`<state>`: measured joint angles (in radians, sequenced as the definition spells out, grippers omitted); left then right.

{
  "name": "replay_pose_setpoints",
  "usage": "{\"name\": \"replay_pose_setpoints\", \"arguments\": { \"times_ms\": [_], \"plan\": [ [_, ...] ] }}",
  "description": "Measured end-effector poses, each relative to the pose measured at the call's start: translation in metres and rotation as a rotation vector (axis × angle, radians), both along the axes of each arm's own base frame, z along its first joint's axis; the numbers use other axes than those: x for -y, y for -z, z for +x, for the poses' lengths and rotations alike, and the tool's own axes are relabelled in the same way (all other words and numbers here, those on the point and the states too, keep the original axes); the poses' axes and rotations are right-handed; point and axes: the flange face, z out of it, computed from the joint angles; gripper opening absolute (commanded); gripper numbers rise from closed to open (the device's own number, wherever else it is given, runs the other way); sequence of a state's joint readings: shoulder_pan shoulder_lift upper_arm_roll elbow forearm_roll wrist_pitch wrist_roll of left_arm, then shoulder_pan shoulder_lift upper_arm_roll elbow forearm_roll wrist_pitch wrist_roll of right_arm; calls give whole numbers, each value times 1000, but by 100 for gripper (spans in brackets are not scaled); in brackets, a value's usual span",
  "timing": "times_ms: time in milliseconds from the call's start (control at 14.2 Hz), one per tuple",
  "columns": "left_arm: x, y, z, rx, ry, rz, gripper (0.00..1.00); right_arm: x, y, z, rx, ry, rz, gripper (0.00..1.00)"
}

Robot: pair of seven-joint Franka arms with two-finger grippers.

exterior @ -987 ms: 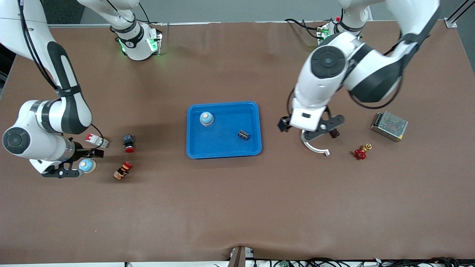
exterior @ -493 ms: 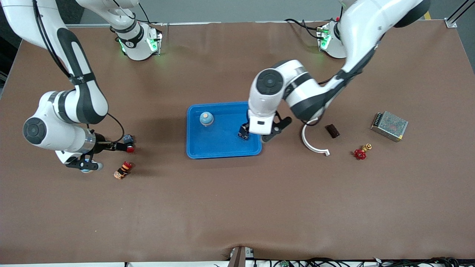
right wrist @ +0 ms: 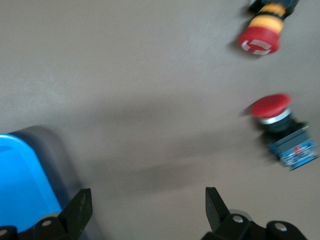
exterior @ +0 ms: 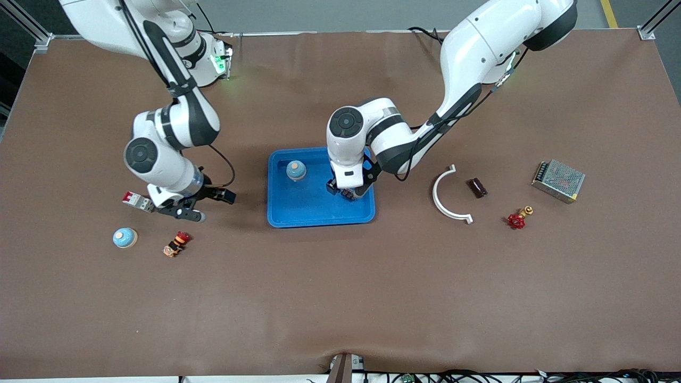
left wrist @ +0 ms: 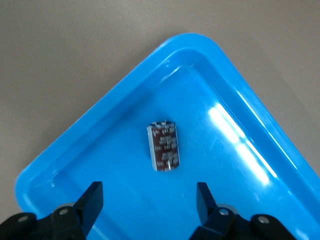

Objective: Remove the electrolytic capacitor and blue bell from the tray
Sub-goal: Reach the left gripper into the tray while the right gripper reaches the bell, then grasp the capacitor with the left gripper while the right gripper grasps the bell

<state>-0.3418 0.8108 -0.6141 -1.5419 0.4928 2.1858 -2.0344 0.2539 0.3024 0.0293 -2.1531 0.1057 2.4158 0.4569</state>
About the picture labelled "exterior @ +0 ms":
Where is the blue plastic tray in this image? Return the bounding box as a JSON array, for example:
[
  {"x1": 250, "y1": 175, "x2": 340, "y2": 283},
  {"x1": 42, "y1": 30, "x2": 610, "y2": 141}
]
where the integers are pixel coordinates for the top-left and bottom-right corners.
[{"x1": 267, "y1": 145, "x2": 376, "y2": 229}]

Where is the orange black red push button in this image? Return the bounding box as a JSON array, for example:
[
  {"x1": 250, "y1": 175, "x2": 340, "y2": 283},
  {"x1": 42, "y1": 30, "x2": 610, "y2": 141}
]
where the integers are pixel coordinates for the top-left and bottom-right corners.
[{"x1": 163, "y1": 231, "x2": 190, "y2": 259}]

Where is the white red circuit breaker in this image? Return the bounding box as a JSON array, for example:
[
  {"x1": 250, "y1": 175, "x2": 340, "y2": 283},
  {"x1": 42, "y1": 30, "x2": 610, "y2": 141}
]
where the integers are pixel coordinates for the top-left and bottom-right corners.
[{"x1": 122, "y1": 191, "x2": 155, "y2": 213}]

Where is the brown table mat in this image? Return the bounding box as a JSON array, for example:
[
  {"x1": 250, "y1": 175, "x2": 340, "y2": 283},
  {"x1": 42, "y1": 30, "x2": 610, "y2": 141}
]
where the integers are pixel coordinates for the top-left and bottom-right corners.
[{"x1": 0, "y1": 29, "x2": 681, "y2": 379}]

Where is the metal mesh power supply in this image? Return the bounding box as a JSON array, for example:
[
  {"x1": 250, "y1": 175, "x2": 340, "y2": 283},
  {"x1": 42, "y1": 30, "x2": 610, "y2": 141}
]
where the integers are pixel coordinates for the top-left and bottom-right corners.
[{"x1": 531, "y1": 159, "x2": 586, "y2": 204}]

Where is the white curved plastic bracket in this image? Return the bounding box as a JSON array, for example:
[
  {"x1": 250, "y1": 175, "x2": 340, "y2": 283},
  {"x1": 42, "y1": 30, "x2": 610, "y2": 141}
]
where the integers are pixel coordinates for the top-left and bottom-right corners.
[{"x1": 432, "y1": 164, "x2": 474, "y2": 225}]

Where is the aluminium table edge rail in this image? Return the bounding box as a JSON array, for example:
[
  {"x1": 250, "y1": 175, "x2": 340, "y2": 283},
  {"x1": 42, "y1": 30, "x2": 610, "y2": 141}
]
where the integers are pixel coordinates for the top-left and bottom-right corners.
[{"x1": 51, "y1": 26, "x2": 647, "y2": 40}]

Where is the black left base cable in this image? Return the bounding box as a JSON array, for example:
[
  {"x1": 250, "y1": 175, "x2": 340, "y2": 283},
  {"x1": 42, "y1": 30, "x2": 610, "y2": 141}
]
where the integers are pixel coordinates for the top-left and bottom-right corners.
[{"x1": 409, "y1": 26, "x2": 445, "y2": 44}]

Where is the metal table clamp bracket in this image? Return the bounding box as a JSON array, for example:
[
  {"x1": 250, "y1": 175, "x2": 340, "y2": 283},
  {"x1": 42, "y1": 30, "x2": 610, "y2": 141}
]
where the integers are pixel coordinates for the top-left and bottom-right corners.
[{"x1": 327, "y1": 353, "x2": 366, "y2": 383}]

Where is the red handle brass valve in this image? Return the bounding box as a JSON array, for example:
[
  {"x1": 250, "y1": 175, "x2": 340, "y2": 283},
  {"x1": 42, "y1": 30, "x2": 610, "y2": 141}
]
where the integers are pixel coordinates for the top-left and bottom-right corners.
[{"x1": 506, "y1": 206, "x2": 534, "y2": 230}]

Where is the aluminium frame post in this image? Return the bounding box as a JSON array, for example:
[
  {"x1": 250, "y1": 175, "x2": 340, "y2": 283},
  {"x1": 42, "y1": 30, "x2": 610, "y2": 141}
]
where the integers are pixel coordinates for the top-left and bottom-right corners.
[
  {"x1": 637, "y1": 0, "x2": 681, "y2": 41},
  {"x1": 10, "y1": 3, "x2": 54, "y2": 54}
]

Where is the black cable bundle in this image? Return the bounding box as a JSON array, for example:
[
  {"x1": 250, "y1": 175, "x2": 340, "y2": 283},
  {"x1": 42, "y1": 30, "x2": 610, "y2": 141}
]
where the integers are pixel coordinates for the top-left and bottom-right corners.
[{"x1": 364, "y1": 368, "x2": 681, "y2": 383}]

